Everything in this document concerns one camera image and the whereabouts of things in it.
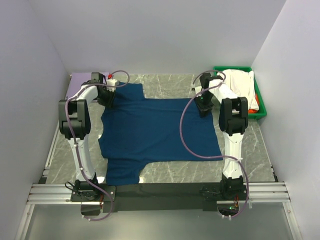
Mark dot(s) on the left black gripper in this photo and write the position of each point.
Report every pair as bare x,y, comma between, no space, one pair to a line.
108,103

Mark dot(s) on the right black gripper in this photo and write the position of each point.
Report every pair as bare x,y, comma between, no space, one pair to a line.
203,110

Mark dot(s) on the blue t shirt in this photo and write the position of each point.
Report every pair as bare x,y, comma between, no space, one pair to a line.
138,131

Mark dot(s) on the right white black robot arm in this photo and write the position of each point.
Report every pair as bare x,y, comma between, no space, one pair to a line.
233,121

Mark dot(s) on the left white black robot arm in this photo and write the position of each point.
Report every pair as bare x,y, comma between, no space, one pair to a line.
75,125

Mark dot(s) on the folded lavender t shirt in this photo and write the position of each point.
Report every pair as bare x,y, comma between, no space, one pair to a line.
76,88

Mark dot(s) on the white t shirt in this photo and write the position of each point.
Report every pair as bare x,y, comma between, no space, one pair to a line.
238,83

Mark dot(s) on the orange garment in bin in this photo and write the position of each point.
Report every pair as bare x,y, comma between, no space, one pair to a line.
254,111

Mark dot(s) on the green plastic bin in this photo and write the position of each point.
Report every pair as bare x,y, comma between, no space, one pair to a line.
262,112

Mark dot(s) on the black base beam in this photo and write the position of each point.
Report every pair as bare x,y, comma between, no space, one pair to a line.
164,196

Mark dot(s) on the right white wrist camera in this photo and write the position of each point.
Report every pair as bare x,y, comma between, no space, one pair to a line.
197,90

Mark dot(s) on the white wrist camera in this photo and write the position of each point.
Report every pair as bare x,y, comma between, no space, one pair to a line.
112,84
197,90

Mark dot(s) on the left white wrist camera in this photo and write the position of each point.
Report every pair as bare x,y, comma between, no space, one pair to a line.
112,84

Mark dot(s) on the aluminium rail frame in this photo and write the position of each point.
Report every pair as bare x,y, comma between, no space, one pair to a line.
163,211

